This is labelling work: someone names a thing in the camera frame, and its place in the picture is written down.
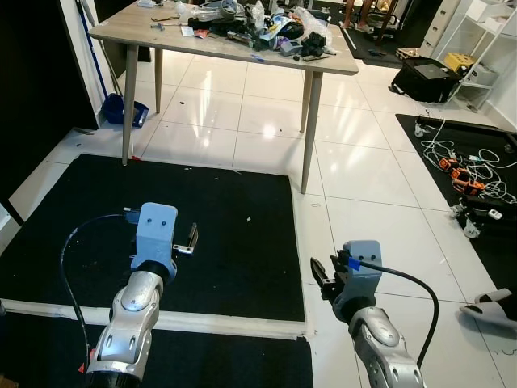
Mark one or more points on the yellow box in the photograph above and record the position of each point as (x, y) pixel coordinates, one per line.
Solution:
(459, 62)

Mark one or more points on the black gadget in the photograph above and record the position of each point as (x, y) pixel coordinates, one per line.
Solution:
(313, 44)

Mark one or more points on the red white wrapper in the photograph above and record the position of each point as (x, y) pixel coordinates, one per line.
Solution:
(194, 32)

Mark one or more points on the grey slipper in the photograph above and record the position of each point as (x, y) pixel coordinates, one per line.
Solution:
(485, 307)

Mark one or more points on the white drawer cabinet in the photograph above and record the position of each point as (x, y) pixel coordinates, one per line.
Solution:
(440, 28)

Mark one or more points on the black caster bracket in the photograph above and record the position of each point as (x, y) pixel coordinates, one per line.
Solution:
(467, 220)

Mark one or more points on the black partition panel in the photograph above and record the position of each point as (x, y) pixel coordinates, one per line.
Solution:
(40, 81)

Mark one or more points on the blue white plastic package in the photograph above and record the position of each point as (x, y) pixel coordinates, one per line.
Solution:
(279, 32)

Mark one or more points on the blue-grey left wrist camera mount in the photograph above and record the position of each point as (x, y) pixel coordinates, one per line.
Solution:
(155, 230)

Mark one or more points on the person with bare legs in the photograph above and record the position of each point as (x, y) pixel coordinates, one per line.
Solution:
(359, 12)

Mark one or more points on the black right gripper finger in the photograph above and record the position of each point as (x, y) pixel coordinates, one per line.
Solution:
(320, 275)

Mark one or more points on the black floor mat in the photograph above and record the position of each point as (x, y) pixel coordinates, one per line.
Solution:
(242, 364)
(501, 234)
(161, 182)

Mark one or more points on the wooden table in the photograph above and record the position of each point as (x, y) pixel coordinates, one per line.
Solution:
(129, 28)

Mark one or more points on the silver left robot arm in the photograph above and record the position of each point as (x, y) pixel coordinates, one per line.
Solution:
(133, 315)

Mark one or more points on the black case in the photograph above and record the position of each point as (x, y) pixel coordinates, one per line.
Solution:
(424, 77)

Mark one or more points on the white shelf unit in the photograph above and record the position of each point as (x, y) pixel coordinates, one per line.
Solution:
(493, 73)

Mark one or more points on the white plastic bag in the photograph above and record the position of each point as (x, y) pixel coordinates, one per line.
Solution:
(206, 10)

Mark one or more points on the brown cardboard piece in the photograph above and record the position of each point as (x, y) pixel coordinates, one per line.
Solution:
(166, 16)

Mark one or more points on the white small adapter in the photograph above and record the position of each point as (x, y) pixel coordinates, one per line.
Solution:
(493, 214)

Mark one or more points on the blue dustpan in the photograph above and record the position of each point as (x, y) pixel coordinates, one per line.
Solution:
(121, 109)

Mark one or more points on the clear plastic bag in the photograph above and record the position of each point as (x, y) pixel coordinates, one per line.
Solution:
(313, 24)

